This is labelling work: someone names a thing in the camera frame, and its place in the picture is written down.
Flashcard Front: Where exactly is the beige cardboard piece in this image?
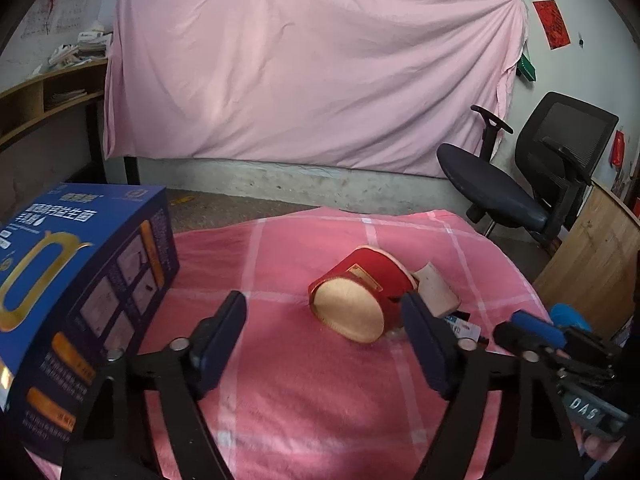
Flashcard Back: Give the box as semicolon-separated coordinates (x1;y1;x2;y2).
412;261;462;319

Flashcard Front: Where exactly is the wall calendar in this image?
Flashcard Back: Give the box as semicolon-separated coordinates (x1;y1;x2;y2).
22;0;93;38

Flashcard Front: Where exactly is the wooden board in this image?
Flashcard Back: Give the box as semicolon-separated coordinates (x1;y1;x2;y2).
532;180;640;328

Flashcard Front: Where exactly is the person's right hand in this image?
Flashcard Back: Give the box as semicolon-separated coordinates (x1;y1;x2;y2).
572;427;628;463

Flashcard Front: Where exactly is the red paper wall decoration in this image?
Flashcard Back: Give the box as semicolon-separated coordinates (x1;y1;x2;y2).
531;0;572;51

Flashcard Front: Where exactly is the red round tin box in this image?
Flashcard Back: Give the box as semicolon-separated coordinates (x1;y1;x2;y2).
307;245;418;345

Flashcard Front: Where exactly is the stack of papers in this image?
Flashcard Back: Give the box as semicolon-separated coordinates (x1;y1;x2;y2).
30;20;113;78

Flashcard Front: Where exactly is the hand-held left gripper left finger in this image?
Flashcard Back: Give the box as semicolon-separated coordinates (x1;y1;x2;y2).
65;290;248;480

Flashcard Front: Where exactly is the green hanging purse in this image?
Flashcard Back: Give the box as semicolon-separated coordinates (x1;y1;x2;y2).
516;52;538;83

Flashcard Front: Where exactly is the pink checked tablecloth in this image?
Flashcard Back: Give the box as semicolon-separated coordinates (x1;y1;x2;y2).
25;205;551;480

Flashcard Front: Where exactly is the wooden wall shelf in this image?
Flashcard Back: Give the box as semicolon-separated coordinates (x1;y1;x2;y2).
0;57;108;161

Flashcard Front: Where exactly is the blue cardboard box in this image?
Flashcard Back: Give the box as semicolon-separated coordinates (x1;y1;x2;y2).
0;182;181;446

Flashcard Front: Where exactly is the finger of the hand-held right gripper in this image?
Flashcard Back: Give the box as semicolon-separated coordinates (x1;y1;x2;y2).
550;302;621;356
492;310;568;361

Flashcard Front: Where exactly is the blue and white packet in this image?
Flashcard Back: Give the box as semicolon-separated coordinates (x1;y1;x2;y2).
442;310;488;348

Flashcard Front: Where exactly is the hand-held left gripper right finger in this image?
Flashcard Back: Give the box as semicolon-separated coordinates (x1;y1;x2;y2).
400;291;576;480

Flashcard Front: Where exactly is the pink hanging sheet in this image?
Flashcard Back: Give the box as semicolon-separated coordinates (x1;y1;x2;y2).
102;0;530;179

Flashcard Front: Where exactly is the black office chair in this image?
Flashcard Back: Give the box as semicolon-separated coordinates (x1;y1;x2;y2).
436;91;620;256

